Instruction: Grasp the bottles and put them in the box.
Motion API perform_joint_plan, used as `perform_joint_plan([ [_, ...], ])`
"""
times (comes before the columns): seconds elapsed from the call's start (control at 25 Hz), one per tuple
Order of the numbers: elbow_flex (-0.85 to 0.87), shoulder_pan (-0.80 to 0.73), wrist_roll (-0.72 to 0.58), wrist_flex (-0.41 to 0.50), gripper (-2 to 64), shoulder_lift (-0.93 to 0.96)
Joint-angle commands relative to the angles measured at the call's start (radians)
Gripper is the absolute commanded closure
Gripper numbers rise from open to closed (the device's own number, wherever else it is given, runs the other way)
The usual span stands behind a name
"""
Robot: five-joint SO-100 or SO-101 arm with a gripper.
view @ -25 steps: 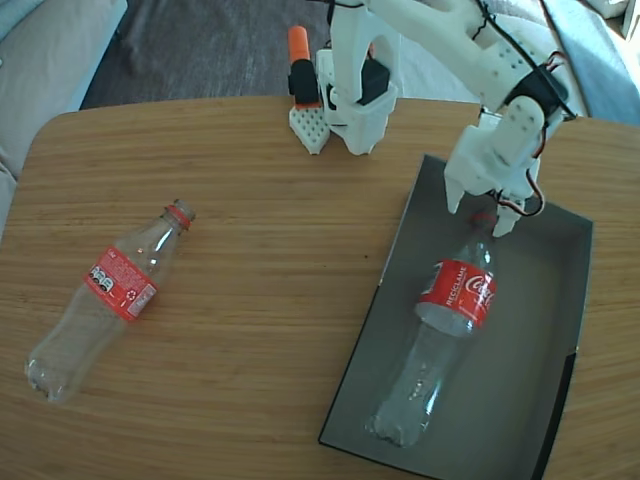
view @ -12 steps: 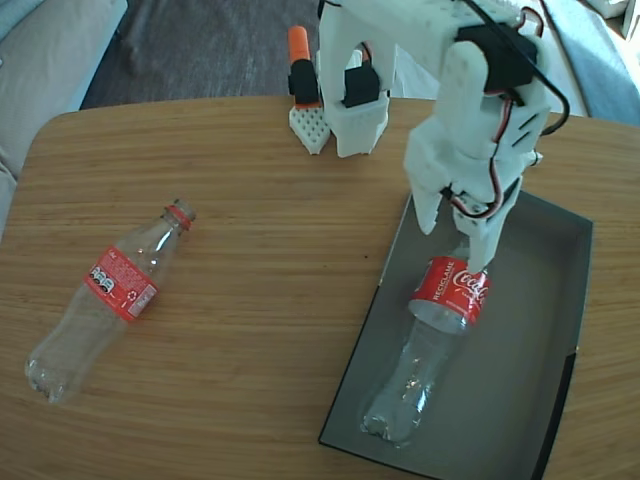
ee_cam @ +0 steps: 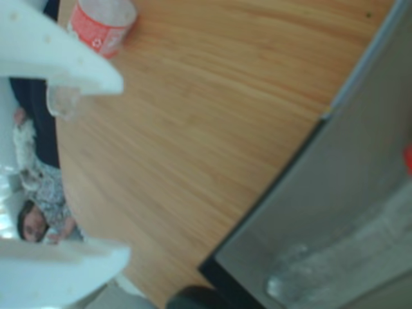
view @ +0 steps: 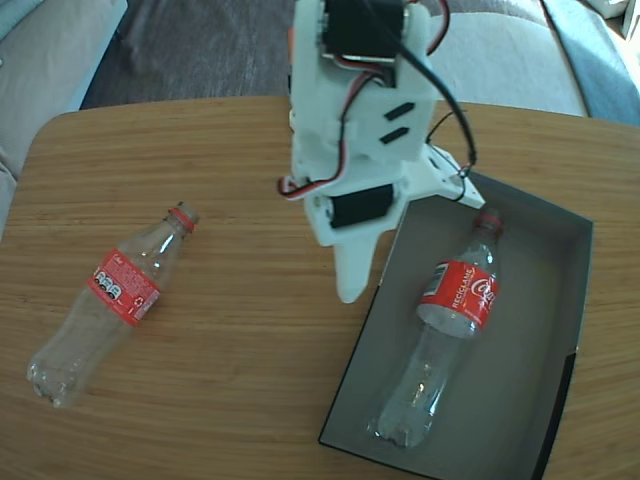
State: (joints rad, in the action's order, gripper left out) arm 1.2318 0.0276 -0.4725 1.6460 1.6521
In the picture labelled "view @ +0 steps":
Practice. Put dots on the clear bottle red logo label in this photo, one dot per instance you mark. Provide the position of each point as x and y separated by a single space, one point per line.
460 295

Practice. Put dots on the clear bottle red text label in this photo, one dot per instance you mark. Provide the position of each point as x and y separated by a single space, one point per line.
125 287

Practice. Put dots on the grey cardboard box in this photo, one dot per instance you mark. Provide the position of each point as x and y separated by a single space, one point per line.
540 325

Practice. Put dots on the orange black table clamp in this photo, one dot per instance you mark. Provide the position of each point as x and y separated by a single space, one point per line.
292 42

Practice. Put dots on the pale grey upholstered seat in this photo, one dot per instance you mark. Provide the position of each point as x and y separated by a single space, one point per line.
510 60

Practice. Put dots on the dark grey rug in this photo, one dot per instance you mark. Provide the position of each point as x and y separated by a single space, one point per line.
140 55

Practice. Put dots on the blue grey blanket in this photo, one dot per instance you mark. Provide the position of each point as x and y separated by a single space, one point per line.
600 65

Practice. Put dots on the grey sofa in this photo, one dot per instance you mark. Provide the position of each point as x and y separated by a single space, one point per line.
45 75

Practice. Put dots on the teal cushion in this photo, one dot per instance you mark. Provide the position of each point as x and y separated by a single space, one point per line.
15 15

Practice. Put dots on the flat white camera mount plate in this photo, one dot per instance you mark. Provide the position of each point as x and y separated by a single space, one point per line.
440 175

